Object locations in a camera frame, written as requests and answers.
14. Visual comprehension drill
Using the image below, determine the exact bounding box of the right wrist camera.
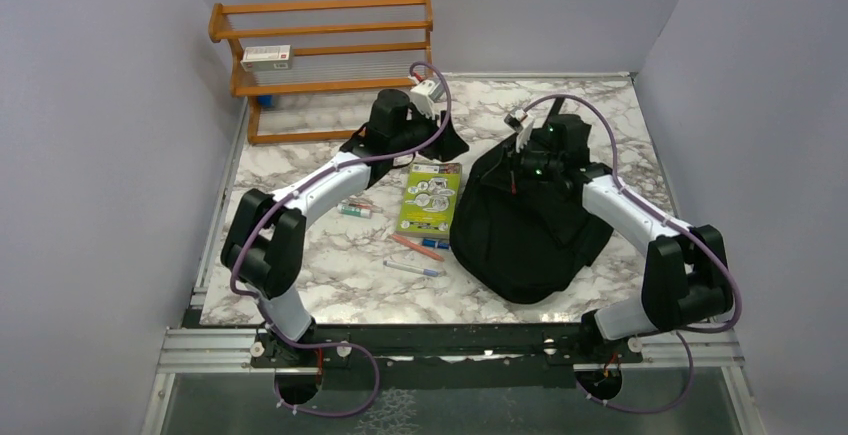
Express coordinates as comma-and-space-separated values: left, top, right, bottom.
504, 108, 535, 153

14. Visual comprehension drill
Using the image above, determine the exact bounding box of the white green glue stick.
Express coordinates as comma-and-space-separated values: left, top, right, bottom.
337, 203, 372, 219

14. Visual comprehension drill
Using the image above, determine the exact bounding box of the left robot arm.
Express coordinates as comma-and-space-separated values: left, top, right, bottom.
220, 89, 468, 366

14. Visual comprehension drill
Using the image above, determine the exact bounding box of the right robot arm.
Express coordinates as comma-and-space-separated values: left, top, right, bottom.
504, 109, 740, 362

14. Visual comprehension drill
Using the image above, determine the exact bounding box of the white blue marker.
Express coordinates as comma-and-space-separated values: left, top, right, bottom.
383, 260, 443, 277

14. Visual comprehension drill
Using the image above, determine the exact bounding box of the white red box on shelf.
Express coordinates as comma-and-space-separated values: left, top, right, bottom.
240, 45, 291, 72

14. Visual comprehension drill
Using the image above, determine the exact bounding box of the wooden shelf rack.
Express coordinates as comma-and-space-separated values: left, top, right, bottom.
208, 0, 433, 145

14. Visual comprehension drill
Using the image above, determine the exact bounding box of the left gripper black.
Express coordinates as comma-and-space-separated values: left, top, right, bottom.
389, 103, 468, 162

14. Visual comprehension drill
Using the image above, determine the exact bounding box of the black mounting rail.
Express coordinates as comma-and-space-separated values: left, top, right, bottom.
213, 323, 643, 391

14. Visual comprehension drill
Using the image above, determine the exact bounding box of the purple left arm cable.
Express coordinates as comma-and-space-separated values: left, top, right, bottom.
228, 62, 454, 419

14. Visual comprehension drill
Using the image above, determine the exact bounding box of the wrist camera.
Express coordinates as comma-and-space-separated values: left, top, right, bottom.
504, 108, 535, 153
409, 79, 444, 120

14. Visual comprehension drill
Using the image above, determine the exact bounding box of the black student backpack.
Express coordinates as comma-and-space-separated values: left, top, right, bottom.
449, 136, 613, 304

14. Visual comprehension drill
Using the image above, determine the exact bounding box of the orange pen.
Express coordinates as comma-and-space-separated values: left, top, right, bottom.
390, 233, 444, 262

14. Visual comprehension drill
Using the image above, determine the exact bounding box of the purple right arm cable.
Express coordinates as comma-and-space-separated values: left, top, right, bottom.
523, 94, 743, 415

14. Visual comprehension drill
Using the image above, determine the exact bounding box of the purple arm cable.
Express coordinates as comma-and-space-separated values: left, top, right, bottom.
228, 62, 454, 419
523, 94, 743, 415

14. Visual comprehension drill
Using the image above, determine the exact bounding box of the yellow-green treehouse book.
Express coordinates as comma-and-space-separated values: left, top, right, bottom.
395, 163, 462, 240

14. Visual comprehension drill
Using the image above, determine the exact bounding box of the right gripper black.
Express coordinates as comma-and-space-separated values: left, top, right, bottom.
481, 136, 562, 194

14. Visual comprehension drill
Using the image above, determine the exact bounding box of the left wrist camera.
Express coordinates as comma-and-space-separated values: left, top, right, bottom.
409, 79, 444, 120

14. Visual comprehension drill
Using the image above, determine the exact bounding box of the blue capped marker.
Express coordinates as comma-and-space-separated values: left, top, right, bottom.
421, 239, 450, 250

